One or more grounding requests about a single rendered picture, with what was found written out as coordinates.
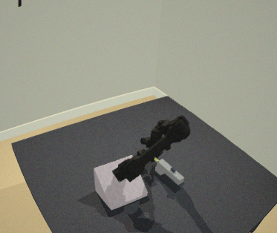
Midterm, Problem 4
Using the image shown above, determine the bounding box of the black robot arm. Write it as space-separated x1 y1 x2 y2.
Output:
112 115 191 182

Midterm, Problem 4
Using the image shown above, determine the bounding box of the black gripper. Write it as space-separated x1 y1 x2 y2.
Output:
137 139 171 163

